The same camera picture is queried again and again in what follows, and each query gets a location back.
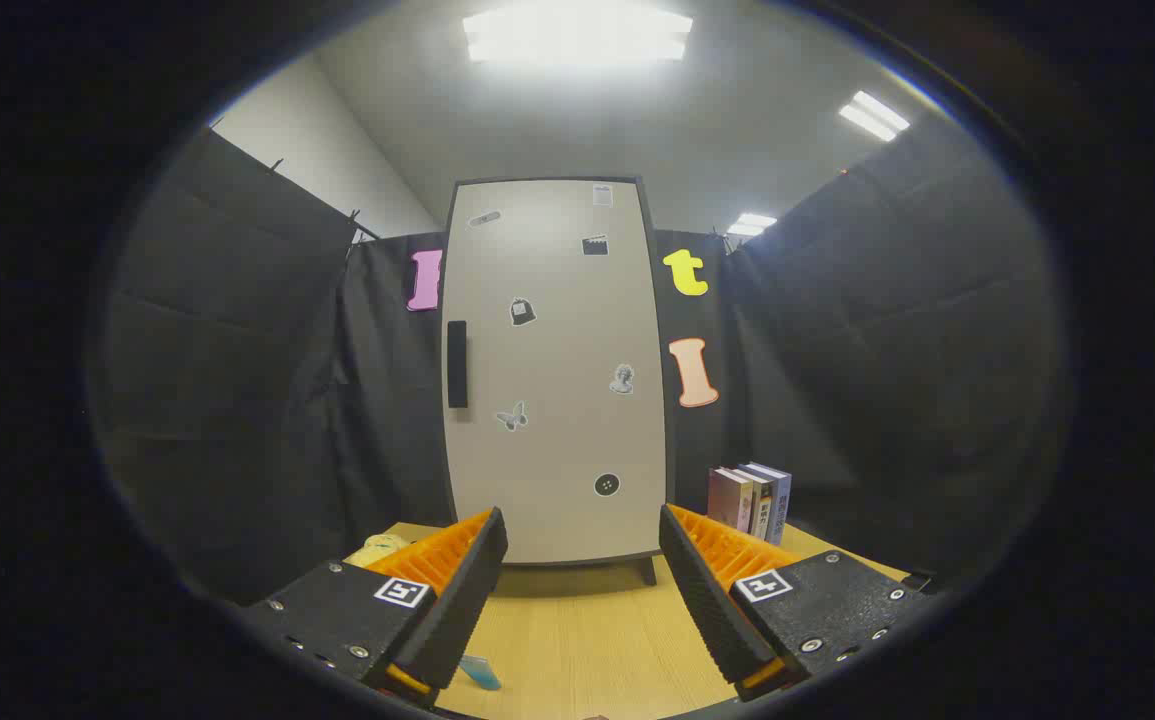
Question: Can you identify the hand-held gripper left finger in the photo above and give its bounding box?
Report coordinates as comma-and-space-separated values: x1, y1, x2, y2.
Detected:
237, 506, 510, 711

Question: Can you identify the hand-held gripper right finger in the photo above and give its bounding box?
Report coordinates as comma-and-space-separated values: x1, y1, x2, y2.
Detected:
659, 503, 938, 703

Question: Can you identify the white and blue tube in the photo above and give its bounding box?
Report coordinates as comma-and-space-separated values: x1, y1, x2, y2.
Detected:
459, 655, 504, 692

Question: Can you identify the beige cabinet door black handle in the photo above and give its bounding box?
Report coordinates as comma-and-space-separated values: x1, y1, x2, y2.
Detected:
440, 178, 673, 569

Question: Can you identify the dark grey cabinet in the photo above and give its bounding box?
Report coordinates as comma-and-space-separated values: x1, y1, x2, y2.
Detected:
437, 175, 679, 588

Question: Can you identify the yellow plush toy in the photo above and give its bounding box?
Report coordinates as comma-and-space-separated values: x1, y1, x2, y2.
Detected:
345, 533, 414, 569

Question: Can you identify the pink-brown book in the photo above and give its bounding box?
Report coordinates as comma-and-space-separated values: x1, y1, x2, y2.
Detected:
707, 467, 754, 533

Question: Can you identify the white book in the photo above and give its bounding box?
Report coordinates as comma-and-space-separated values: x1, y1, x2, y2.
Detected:
737, 466, 774, 541

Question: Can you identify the blue-grey book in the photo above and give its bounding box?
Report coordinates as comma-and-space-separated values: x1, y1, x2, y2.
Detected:
747, 461, 794, 547

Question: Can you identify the black backdrop cloth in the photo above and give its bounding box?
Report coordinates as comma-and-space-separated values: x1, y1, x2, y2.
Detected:
102, 105, 1063, 606

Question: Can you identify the twin strip ceiling light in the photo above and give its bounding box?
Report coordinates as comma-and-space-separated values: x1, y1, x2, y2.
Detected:
839, 90, 911, 143

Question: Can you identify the large ceiling light panel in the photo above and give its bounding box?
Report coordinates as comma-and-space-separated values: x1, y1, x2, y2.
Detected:
462, 0, 695, 66

